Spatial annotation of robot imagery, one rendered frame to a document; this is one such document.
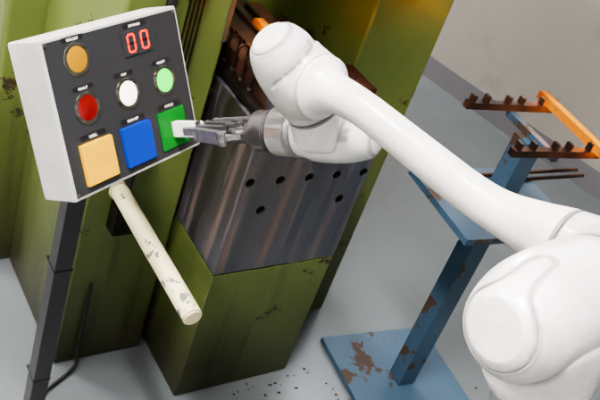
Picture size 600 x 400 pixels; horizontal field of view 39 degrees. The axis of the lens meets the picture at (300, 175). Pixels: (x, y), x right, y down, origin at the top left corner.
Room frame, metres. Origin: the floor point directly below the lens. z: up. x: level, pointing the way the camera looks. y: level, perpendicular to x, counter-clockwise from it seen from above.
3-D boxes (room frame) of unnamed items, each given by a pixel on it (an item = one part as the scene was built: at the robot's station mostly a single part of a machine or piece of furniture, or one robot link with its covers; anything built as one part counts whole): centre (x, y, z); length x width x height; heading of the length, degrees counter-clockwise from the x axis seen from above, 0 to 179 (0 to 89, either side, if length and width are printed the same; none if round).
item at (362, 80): (1.96, -0.04, 0.95); 0.12 x 0.09 x 0.07; 42
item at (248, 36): (1.95, 0.20, 0.96); 0.42 x 0.20 x 0.09; 42
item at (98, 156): (1.21, 0.34, 1.01); 0.07 x 0.05 x 0.07; 157
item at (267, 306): (1.99, 0.16, 0.23); 0.56 x 0.38 x 0.47; 42
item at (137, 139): (1.31, 0.30, 1.01); 0.07 x 0.05 x 0.07; 157
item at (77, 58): (1.25, 0.42, 1.16); 0.05 x 0.03 x 0.04; 132
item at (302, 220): (1.99, 0.16, 0.69); 0.56 x 0.38 x 0.45; 42
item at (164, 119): (1.40, 0.27, 1.00); 0.07 x 0.05 x 0.07; 157
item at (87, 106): (1.23, 0.38, 1.09); 0.05 x 0.03 x 0.04; 132
